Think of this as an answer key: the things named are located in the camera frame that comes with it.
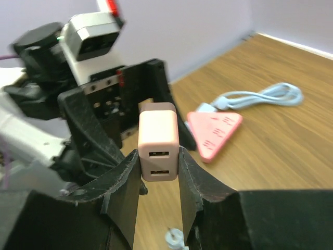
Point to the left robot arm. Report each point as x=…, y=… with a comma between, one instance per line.
x=73, y=73

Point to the white rectangular power strip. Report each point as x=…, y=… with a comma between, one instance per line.
x=206, y=108

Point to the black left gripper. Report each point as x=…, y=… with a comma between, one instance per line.
x=98, y=114

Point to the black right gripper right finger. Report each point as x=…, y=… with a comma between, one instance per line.
x=215, y=216

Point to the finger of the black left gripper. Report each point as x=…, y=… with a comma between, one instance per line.
x=169, y=104

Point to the pink triangular power strip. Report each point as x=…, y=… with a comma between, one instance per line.
x=211, y=130

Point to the small pink plug adapter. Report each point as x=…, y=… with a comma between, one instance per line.
x=158, y=142

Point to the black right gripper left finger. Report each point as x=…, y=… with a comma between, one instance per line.
x=99, y=215

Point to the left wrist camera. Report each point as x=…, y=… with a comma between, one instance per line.
x=87, y=40

